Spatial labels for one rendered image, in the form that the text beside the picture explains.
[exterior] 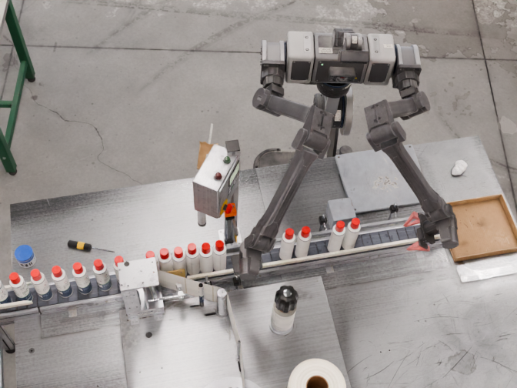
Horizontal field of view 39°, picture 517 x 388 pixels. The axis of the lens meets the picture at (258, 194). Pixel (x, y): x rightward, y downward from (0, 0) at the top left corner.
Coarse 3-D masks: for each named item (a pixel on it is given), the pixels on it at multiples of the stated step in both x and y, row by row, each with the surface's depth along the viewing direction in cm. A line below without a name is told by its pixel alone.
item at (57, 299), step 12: (408, 228) 304; (360, 240) 300; (372, 240) 301; (384, 240) 301; (396, 240) 301; (276, 252) 296; (312, 252) 297; (324, 252) 297; (360, 252) 298; (228, 264) 292; (288, 264) 293; (216, 276) 290; (72, 288) 284; (96, 288) 284; (60, 300) 281; (72, 300) 281
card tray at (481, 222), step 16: (464, 208) 316; (480, 208) 316; (496, 208) 317; (464, 224) 312; (480, 224) 312; (496, 224) 313; (512, 224) 310; (464, 240) 308; (480, 240) 308; (496, 240) 309; (512, 240) 309; (464, 256) 300; (480, 256) 303
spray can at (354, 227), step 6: (354, 222) 281; (348, 228) 285; (354, 228) 283; (360, 228) 285; (348, 234) 287; (354, 234) 285; (348, 240) 291; (354, 240) 290; (342, 246) 298; (348, 246) 295
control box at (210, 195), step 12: (216, 156) 247; (204, 168) 244; (216, 168) 245; (228, 168) 245; (204, 180) 242; (204, 192) 244; (216, 192) 241; (204, 204) 251; (216, 204) 247; (216, 216) 255
